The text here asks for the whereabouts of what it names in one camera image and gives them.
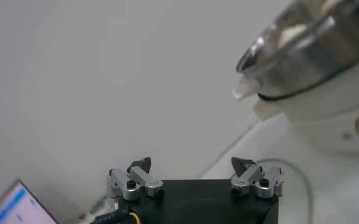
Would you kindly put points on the perforated steel steamer basket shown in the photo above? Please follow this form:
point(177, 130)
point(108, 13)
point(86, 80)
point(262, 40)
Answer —
point(304, 54)

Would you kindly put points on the white electric cooker base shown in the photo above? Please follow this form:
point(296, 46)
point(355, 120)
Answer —
point(325, 103)

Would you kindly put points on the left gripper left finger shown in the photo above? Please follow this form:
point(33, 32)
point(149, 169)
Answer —
point(136, 181)

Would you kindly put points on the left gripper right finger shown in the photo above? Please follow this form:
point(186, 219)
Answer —
point(252, 179)

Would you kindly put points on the black laptop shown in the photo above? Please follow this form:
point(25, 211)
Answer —
point(17, 207)

